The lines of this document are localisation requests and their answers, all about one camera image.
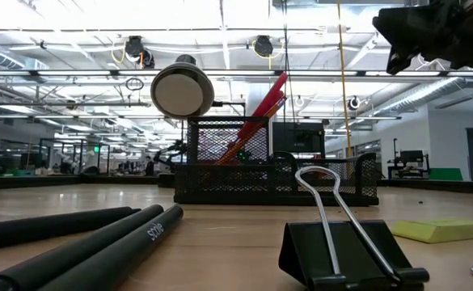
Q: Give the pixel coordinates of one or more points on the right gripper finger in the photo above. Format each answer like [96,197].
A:
[398,62]
[406,28]

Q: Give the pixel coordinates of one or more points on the orange pencil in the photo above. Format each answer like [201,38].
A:
[236,147]

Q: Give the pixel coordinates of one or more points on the large black binder clip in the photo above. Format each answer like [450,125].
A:
[305,254]

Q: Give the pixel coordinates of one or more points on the black mesh desk organizer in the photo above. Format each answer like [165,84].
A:
[220,186]

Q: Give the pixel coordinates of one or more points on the black pen with scale print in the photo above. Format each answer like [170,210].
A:
[119,258]

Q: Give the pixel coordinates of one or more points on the black background robot arm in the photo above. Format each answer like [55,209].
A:
[171,153]

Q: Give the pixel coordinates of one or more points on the background robot workstation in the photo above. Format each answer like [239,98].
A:
[410,159]

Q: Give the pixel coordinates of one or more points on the black computer case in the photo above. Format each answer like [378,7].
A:
[301,139]

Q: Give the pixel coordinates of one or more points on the yellow sticky note pad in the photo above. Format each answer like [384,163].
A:
[442,231]

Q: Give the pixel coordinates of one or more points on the black gooseneck desk lamp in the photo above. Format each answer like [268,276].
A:
[179,95]

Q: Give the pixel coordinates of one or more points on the person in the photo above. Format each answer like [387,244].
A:
[150,166]

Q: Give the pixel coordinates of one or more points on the black aluminium table frame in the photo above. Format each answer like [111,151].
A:
[58,182]

